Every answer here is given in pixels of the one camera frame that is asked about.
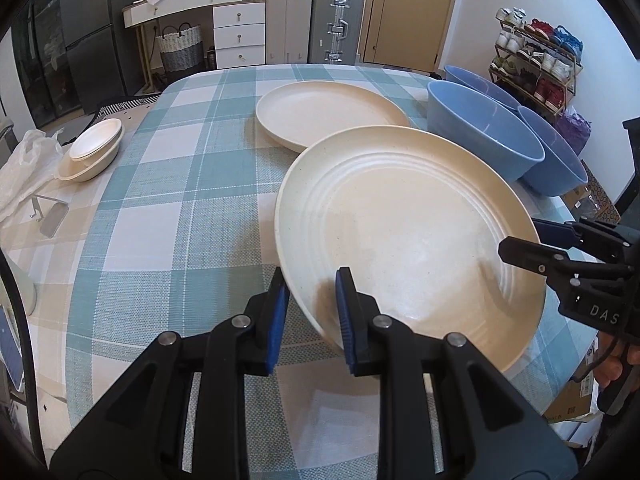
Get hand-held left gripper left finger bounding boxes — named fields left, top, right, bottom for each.
left=47, top=266, right=291, bottom=480

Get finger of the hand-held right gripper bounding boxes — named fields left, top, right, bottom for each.
left=531, top=216, right=640, bottom=263
left=497, top=236, right=591, bottom=287

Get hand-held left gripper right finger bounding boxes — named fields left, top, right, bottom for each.
left=334, top=266, right=581, bottom=480

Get blue bowl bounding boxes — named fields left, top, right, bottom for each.
left=517, top=106, right=590, bottom=197
left=443, top=64, right=523, bottom=111
left=426, top=81, right=546, bottom=183

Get cream round plate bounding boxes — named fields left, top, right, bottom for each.
left=274, top=127, right=547, bottom=375
left=255, top=81, right=412, bottom=153

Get person's right hand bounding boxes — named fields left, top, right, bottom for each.
left=594, top=339, right=626, bottom=392

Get patterned box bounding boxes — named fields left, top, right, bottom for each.
left=562, top=160, right=622, bottom=224

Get printed cardboard box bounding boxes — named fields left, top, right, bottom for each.
left=542, top=335, right=601, bottom=422

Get purple bag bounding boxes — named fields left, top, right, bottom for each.
left=555, top=110, right=592, bottom=157

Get teal checked tablecloth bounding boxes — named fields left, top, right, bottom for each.
left=0, top=64, right=616, bottom=436

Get metal shoe rack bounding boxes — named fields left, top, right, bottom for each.
left=489, top=7, right=585, bottom=116

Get rows of assorted shoes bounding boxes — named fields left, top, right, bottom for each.
left=492, top=7, right=583, bottom=111

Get metal phone stand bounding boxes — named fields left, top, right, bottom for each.
left=30, top=195, right=68, bottom=238

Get white plate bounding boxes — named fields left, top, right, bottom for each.
left=68, top=119, right=124, bottom=163

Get wooden door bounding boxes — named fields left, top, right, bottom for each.
left=360, top=0, right=461, bottom=73

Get black white striped rug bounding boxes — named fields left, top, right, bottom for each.
left=95, top=92, right=162, bottom=117

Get woven grey white basket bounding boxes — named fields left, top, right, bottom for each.
left=158, top=23, right=206, bottom=86

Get silver suitcase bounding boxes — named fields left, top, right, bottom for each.
left=307, top=0, right=366, bottom=66

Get beige suitcase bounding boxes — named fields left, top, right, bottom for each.
left=265, top=0, right=313, bottom=66

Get white desk with drawers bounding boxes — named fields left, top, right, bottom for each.
left=122, top=0, right=267, bottom=70

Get dark grey refrigerator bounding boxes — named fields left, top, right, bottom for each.
left=59, top=0, right=146, bottom=108

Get dark glass cabinet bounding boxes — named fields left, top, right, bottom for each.
left=10, top=0, right=76, bottom=128

